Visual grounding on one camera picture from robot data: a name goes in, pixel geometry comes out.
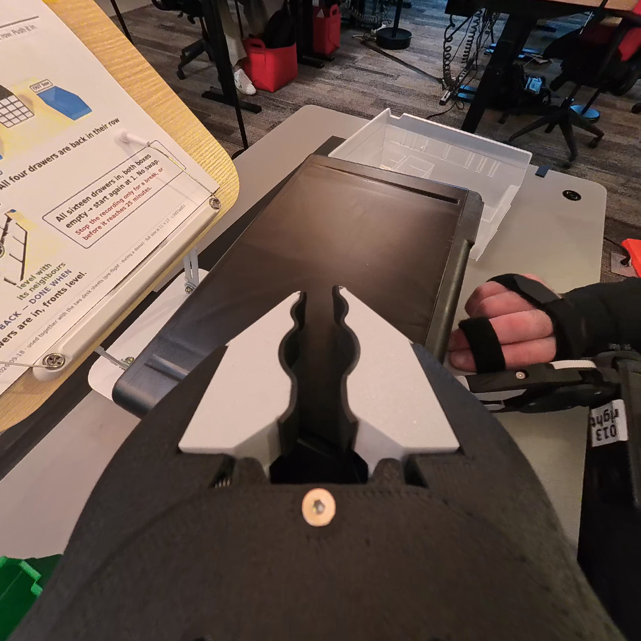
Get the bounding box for black desk leg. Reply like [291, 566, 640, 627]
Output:
[461, 0, 534, 134]

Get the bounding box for black round stanchion base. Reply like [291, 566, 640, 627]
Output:
[376, 0, 413, 50]

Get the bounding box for white stand base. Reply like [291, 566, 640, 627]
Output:
[87, 253, 211, 401]

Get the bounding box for black drawer cabinet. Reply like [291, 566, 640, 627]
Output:
[113, 154, 485, 417]

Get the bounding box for person's right forearm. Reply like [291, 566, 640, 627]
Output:
[551, 278, 641, 362]

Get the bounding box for green plastic bin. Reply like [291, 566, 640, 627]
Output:
[0, 553, 64, 641]

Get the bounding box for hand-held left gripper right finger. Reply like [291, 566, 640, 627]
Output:
[333, 286, 460, 459]

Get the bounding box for person's right hand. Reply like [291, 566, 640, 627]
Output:
[447, 274, 559, 374]

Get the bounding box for black angled stand frame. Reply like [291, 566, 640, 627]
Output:
[200, 0, 262, 115]

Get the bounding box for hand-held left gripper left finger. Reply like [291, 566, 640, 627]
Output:
[179, 292, 307, 459]

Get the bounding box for black office chair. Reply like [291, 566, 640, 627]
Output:
[150, 0, 218, 81]
[508, 15, 641, 168]

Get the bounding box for translucent white plastic bin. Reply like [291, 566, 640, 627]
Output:
[328, 108, 533, 262]

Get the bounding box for black coiled cables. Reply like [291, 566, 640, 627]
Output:
[440, 7, 489, 107]

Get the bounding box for printed instruction sheet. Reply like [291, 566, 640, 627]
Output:
[0, 0, 221, 396]

